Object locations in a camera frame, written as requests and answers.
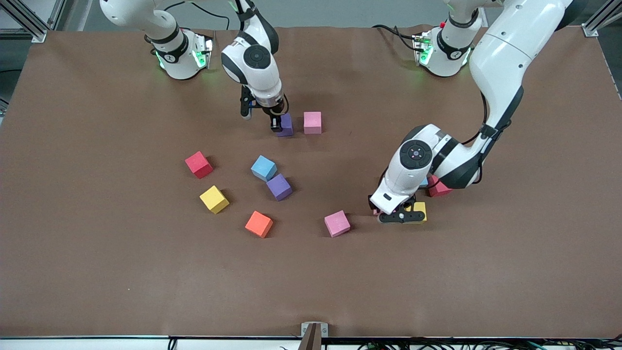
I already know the red foam cube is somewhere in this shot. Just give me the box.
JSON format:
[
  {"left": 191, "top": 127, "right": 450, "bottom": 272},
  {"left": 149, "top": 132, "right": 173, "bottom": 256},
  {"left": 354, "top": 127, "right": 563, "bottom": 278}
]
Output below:
[
  {"left": 428, "top": 176, "right": 453, "bottom": 197},
  {"left": 185, "top": 151, "right": 214, "bottom": 179}
]

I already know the orange foam cube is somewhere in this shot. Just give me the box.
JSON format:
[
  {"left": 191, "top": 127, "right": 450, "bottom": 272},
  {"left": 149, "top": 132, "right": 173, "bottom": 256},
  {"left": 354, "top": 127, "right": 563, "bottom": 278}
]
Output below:
[{"left": 244, "top": 210, "right": 274, "bottom": 239}]

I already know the brown table cover mat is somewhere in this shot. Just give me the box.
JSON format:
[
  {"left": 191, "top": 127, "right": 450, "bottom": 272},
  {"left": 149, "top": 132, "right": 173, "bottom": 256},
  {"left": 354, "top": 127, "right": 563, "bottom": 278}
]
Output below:
[{"left": 0, "top": 24, "right": 622, "bottom": 338}]

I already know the black left base cable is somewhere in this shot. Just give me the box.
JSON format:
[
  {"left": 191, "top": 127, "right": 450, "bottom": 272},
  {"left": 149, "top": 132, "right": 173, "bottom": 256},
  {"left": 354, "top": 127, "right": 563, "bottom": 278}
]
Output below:
[{"left": 372, "top": 23, "right": 419, "bottom": 52}]

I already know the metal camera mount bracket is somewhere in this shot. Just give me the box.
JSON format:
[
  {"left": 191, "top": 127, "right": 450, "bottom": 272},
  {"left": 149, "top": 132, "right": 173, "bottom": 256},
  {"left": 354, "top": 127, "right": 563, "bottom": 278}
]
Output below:
[{"left": 301, "top": 322, "right": 329, "bottom": 350}]

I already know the aluminium frame post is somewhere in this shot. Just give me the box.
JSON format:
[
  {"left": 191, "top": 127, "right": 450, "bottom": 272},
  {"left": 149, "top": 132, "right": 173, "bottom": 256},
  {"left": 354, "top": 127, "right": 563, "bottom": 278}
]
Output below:
[
  {"left": 0, "top": 0, "right": 66, "bottom": 43},
  {"left": 582, "top": 0, "right": 622, "bottom": 38}
]

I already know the white table edge rail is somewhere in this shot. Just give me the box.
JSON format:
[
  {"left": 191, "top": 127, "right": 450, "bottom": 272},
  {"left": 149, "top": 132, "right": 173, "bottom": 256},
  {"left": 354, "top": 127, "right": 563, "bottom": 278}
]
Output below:
[{"left": 0, "top": 336, "right": 622, "bottom": 350}]

